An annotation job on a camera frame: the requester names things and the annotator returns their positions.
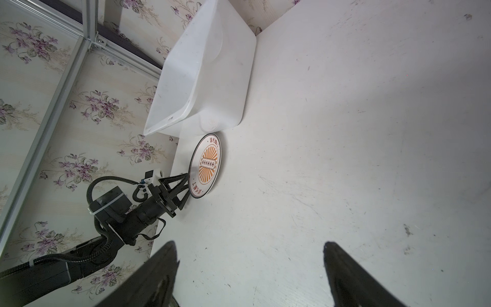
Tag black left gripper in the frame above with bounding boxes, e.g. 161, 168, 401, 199
147, 173, 191, 223

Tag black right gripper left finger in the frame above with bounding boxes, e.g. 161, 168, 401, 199
98, 240, 179, 307

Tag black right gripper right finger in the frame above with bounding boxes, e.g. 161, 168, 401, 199
323, 242, 405, 307

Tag white plate orange fan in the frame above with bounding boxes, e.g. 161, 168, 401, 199
188, 133, 222, 199

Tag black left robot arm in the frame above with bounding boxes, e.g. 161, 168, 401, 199
1, 170, 191, 306

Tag white plastic bin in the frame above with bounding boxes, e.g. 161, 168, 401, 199
143, 1, 256, 138

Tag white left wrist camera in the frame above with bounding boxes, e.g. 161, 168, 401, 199
139, 169, 164, 187

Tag aluminium frame post left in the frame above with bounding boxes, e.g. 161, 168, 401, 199
1, 1, 162, 251

